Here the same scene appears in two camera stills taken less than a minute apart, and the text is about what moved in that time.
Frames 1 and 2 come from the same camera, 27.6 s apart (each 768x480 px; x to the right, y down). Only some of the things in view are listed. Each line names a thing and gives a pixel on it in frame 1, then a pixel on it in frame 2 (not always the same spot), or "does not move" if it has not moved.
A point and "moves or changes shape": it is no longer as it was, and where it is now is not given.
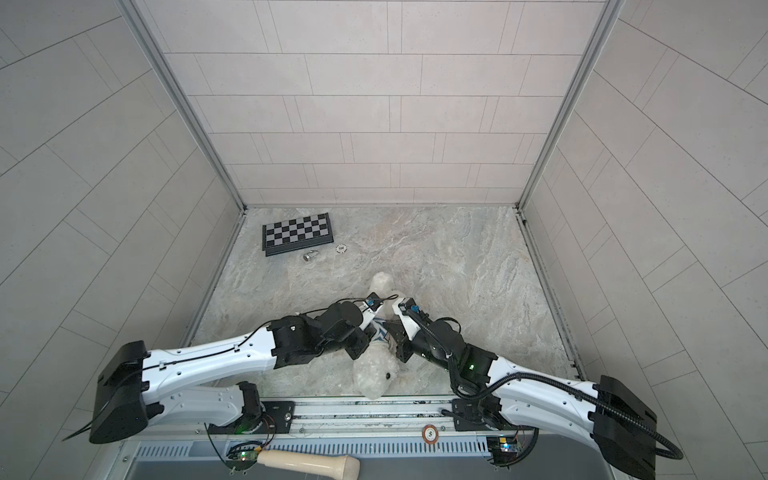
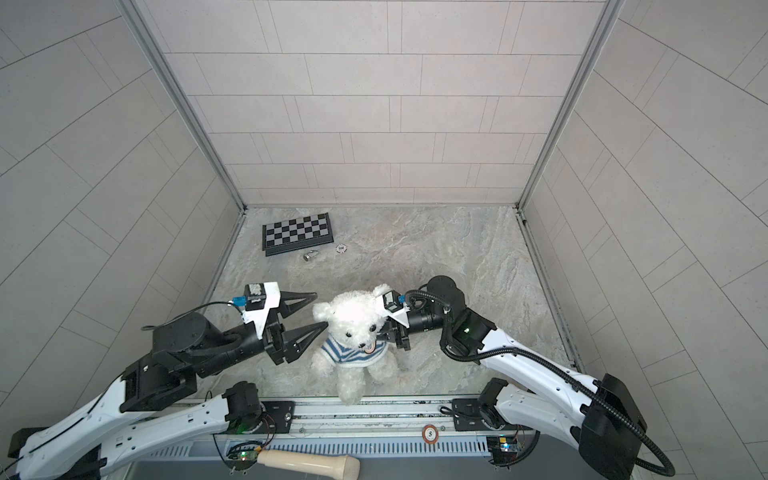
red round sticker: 430,434 does not move
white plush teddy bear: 378,373 moves or changes shape
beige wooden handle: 339,466 does not move
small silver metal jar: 312,253 does not move
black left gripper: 363,343 → 277,345
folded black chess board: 294,234 does not move
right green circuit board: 504,450 does not move
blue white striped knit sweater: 381,330 moves or changes shape
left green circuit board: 241,459 does not move
